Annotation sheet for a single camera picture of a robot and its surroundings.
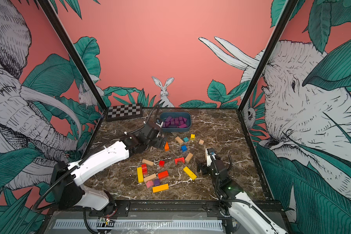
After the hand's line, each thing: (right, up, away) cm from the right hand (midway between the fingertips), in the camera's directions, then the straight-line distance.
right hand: (202, 155), depth 82 cm
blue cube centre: (-10, +1, +14) cm, 17 cm away
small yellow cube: (-4, +9, +19) cm, 21 cm away
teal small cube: (-9, +7, +19) cm, 22 cm away
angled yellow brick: (-7, -12, +4) cm, 14 cm away
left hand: (-24, +14, -2) cm, 28 cm away
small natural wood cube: (+2, +5, +18) cm, 19 cm away
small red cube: (-25, -7, +8) cm, 27 cm away
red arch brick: (-13, -5, +8) cm, 16 cm away
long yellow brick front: (-24, -18, -3) cm, 30 cm away
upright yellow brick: (-37, -13, +3) cm, 39 cm away
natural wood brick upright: (-7, -4, +10) cm, 13 cm away
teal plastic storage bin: (-16, +19, +27) cm, 37 cm away
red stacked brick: (-34, -10, +4) cm, 36 cm away
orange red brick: (-23, -13, +3) cm, 27 cm away
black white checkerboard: (-59, +28, +33) cm, 73 cm away
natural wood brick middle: (-33, -6, +8) cm, 35 cm away
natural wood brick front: (-30, -14, +1) cm, 33 cm away
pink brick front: (-30, -16, -1) cm, 34 cm away
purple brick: (-11, +19, +28) cm, 36 cm away
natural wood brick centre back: (-14, +6, +18) cm, 23 cm away
